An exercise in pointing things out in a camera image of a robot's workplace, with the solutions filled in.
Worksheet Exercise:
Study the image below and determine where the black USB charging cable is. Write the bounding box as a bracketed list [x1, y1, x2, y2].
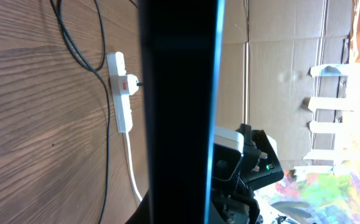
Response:
[49, 0, 144, 224]

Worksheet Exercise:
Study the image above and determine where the Samsung Galaxy smartphone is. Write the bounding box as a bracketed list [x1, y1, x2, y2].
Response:
[139, 0, 225, 223]

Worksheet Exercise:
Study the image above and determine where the white charger plug adapter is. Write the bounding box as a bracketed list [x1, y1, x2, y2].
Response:
[119, 74, 139, 95]

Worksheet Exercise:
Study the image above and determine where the white power strip cord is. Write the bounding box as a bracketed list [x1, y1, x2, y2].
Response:
[123, 131, 143, 203]

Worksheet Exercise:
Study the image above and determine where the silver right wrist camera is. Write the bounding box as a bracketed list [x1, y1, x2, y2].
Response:
[212, 126, 244, 181]

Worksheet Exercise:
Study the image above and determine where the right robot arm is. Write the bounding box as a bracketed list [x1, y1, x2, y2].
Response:
[209, 124, 296, 223]

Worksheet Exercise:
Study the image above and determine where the cardboard box panel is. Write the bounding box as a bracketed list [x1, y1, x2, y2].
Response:
[216, 0, 356, 170]

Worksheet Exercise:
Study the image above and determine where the colourful painting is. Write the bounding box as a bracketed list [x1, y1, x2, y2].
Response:
[259, 1, 360, 223]

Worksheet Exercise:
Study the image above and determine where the white power strip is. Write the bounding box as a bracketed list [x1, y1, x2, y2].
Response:
[107, 52, 133, 133]

